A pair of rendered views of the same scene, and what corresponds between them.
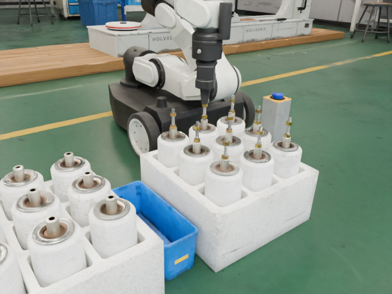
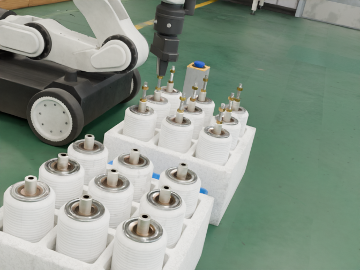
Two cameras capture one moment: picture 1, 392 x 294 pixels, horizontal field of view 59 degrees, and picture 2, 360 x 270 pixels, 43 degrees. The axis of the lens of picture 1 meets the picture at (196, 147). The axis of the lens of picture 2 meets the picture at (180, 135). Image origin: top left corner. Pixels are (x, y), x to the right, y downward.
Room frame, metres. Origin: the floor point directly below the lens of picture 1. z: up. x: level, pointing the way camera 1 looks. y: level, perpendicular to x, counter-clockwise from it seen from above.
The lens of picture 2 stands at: (-0.14, 0.75, 0.76)
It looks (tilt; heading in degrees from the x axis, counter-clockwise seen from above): 24 degrees down; 323
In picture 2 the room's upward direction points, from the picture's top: 11 degrees clockwise
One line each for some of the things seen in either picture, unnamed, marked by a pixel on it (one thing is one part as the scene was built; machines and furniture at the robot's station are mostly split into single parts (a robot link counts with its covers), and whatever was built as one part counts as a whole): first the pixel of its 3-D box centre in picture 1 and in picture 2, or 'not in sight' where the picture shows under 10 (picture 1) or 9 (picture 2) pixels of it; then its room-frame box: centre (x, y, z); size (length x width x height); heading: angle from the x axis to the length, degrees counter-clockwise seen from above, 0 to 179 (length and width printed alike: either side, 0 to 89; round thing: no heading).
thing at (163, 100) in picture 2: (203, 128); (156, 99); (1.03, -0.02, 0.25); 0.08 x 0.08 x 0.01
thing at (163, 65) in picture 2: (205, 94); (163, 66); (1.02, -0.02, 0.37); 0.03 x 0.02 x 0.06; 84
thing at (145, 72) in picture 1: (160, 70); (32, 36); (1.66, 0.18, 0.28); 0.21 x 0.20 x 0.13; 39
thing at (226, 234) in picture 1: (224, 186); (181, 155); (0.94, -0.10, 0.09); 0.39 x 0.39 x 0.18; 38
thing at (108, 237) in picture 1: (115, 242); (174, 209); (0.59, 0.17, 0.16); 0.10 x 0.10 x 0.18
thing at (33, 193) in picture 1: (34, 196); (112, 177); (0.61, 0.34, 0.26); 0.02 x 0.02 x 0.03
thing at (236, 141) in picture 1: (228, 140); (190, 109); (0.94, -0.10, 0.25); 0.08 x 0.08 x 0.01
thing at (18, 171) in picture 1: (19, 173); (62, 161); (0.70, 0.41, 0.26); 0.02 x 0.02 x 0.03
